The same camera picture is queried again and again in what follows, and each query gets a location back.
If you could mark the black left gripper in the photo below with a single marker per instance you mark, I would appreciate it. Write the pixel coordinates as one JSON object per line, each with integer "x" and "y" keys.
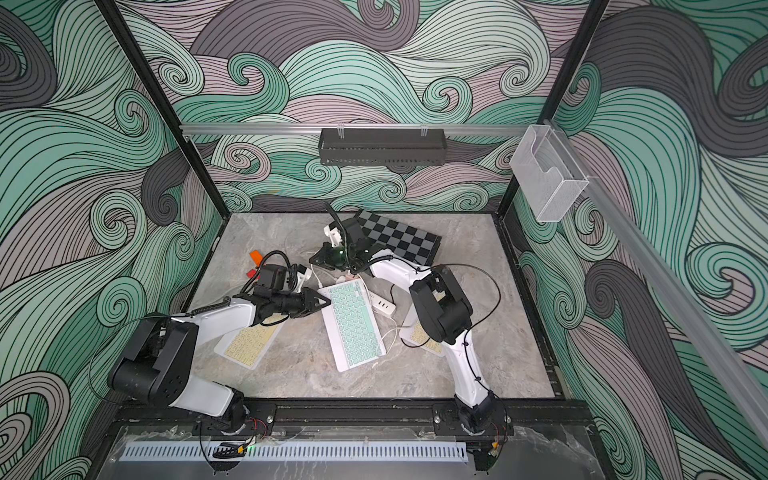
{"x": 308, "y": 297}

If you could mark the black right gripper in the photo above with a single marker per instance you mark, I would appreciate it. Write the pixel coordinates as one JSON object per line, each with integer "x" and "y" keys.
{"x": 330, "y": 255}

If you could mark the white power strip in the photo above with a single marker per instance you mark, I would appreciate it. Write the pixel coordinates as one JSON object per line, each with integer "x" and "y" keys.
{"x": 381, "y": 305}

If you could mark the green white keyboard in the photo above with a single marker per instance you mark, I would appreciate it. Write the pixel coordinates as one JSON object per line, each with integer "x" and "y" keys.
{"x": 351, "y": 326}

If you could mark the yellow keyboard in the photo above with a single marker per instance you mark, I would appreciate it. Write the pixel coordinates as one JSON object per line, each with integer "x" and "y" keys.
{"x": 247, "y": 346}
{"x": 415, "y": 337}

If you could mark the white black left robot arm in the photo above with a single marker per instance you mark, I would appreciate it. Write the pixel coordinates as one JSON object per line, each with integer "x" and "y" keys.
{"x": 155, "y": 366}

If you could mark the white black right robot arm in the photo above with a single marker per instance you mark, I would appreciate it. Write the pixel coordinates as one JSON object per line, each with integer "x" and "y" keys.
{"x": 438, "y": 304}

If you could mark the black white chessboard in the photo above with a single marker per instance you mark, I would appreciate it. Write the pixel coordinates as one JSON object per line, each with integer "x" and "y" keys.
{"x": 410, "y": 243}

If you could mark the orange tag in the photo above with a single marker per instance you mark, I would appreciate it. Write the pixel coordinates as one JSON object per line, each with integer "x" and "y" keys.
{"x": 256, "y": 256}

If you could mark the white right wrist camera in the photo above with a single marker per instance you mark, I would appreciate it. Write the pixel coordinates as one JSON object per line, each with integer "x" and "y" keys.
{"x": 334, "y": 235}

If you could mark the black wall tray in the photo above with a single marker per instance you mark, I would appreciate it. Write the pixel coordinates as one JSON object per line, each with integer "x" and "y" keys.
{"x": 401, "y": 148}

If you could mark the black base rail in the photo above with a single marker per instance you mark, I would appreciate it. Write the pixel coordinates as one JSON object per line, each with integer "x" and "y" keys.
{"x": 441, "y": 417}

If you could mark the aluminium rail back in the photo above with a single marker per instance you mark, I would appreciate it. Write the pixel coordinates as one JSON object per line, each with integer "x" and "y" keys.
{"x": 274, "y": 128}

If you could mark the aluminium rail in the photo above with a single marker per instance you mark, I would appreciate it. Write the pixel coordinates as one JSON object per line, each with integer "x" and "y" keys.
{"x": 274, "y": 128}
{"x": 730, "y": 370}

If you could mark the clear plastic wall box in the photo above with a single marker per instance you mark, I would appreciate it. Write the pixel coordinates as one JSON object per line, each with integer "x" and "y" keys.
{"x": 547, "y": 169}

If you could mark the white slotted cable duct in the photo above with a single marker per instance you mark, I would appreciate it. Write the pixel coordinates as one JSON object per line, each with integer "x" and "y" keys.
{"x": 303, "y": 451}

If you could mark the aluminium rail right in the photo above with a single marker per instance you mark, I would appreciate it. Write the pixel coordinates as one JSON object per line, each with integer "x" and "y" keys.
{"x": 730, "y": 370}

